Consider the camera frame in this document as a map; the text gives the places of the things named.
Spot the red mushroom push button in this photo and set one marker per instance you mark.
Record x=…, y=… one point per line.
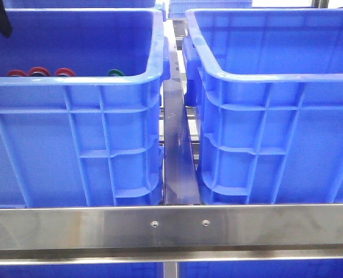
x=17, y=73

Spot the green mushroom push button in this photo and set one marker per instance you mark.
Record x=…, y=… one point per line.
x=115, y=73

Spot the blue plastic crate left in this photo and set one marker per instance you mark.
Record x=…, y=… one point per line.
x=88, y=140

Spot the blue plastic crate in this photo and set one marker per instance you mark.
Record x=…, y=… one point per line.
x=267, y=85
x=88, y=140

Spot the blue plastic crate right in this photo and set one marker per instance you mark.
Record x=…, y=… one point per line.
x=267, y=85

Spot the red mushroom button right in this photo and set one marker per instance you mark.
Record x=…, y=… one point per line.
x=64, y=72

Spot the blue crate rear middle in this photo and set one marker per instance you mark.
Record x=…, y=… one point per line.
x=177, y=8

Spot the blue crate lower left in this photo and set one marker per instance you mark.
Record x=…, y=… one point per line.
x=83, y=270

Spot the red mushroom button middle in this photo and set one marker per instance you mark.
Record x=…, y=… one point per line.
x=39, y=71

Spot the blue crate rear left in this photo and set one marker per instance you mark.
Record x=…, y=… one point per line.
x=41, y=4

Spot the blue crate lower right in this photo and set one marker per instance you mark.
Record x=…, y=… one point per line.
x=278, y=268

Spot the steel divider rail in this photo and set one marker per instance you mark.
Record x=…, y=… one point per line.
x=181, y=186

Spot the stainless steel front rail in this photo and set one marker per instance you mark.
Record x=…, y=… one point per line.
x=170, y=234

